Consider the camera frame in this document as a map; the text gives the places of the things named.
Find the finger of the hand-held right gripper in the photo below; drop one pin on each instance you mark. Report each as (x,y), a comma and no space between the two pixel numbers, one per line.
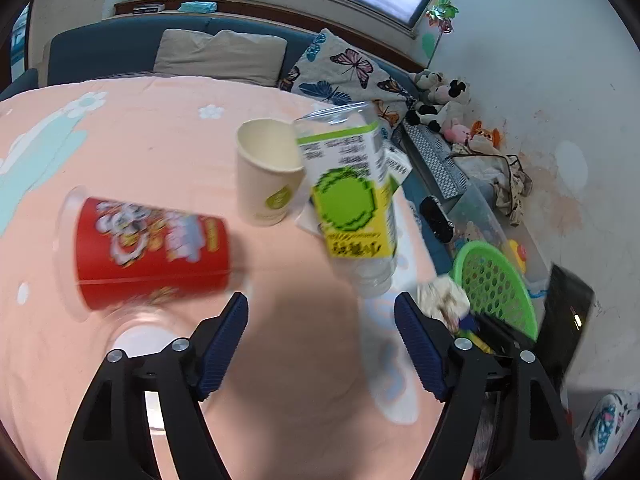
(500,330)

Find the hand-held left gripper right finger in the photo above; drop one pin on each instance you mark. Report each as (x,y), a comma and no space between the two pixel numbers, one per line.
(420,345)

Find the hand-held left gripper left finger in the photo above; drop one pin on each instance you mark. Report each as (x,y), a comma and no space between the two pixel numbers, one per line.
(225,345)

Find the green plastic basket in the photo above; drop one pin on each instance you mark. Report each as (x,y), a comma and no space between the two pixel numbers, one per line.
(495,280)

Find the tissue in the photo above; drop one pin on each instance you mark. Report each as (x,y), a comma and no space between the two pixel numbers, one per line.
(442,295)

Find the red snack can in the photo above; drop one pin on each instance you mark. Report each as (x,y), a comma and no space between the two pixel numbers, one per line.
(150,255)

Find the green and yellow drink carton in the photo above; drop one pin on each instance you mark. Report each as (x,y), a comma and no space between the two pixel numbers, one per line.
(345,200)

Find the yellow duck toy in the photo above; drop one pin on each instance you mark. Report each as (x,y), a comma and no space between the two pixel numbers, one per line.
(517,255)

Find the clear plastic bottle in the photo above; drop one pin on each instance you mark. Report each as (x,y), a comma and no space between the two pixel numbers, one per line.
(372,275)

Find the pink flower blanket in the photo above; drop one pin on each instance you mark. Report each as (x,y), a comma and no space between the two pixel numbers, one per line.
(300,385)

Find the butterfly print pillow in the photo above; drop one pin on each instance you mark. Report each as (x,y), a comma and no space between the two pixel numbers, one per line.
(607,420)
(350,70)

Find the clear plastic storage box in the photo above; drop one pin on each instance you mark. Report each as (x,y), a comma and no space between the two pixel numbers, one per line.
(480,210)

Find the black oval object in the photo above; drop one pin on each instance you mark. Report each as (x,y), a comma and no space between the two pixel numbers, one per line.
(436,217)

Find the beige patterned cloth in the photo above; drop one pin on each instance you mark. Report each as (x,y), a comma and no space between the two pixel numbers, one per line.
(505,185)

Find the beige paper cup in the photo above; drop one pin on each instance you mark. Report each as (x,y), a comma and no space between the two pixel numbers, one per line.
(265,180)

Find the small white green carton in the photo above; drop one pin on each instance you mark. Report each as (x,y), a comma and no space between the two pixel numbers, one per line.
(397,165)

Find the orange fox plush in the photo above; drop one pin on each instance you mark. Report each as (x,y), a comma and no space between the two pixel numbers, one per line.
(482,137)

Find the pink plush toy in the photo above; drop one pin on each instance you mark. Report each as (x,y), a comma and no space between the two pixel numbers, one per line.
(456,132)

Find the black and white cow plush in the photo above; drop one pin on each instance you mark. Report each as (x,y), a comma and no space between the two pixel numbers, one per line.
(445,102)

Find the grey plush toy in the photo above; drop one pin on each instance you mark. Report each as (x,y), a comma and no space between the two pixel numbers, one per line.
(425,79)

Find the beige pillow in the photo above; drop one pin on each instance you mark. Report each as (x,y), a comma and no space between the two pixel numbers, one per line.
(180,50)
(250,57)

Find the colourful pinwheel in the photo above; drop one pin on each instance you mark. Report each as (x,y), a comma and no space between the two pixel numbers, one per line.
(442,12)

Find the teal tissue pack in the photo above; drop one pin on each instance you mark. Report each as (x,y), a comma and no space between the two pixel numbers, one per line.
(197,7)

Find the dark flat box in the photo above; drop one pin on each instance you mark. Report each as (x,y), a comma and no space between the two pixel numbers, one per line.
(148,8)

